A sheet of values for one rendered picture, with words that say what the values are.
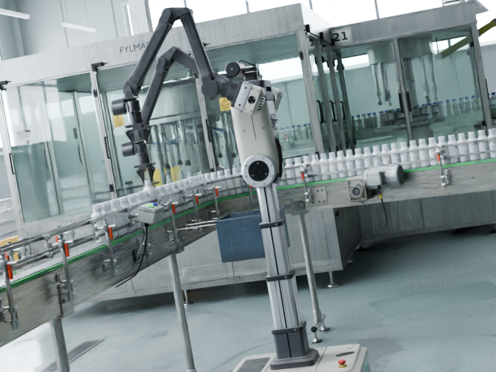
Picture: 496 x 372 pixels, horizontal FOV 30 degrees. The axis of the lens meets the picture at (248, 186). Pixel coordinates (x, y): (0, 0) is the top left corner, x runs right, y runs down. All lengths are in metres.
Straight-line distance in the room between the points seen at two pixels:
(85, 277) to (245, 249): 1.25
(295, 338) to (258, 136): 0.96
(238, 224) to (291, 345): 0.73
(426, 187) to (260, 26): 2.64
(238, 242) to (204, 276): 3.19
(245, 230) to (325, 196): 1.22
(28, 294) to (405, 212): 6.62
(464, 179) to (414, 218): 4.02
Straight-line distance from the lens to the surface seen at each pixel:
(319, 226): 7.65
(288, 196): 5.92
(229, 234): 4.74
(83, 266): 3.71
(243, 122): 4.23
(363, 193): 5.61
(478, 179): 5.48
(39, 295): 3.33
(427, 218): 9.49
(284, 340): 4.38
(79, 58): 8.12
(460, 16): 9.44
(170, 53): 4.64
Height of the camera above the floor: 1.35
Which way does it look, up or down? 3 degrees down
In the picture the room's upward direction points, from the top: 9 degrees counter-clockwise
